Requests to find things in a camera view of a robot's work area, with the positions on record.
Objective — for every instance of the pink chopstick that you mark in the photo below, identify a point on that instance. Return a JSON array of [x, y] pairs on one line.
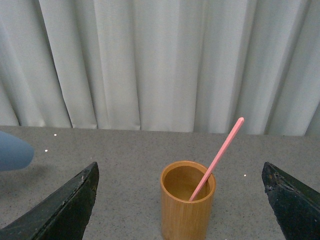
[[237, 126]]

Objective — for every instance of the light blue plastic cup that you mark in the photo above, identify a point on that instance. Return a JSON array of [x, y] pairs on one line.
[[15, 153]]

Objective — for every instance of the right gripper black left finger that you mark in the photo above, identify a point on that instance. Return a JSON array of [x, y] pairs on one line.
[[63, 215]]

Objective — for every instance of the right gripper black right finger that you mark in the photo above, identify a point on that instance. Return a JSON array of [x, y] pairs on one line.
[[296, 206]]

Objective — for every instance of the white pleated curtain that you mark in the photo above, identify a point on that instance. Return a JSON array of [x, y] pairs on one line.
[[161, 65]]

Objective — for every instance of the bamboo chopstick holder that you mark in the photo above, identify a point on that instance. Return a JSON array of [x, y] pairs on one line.
[[182, 219]]

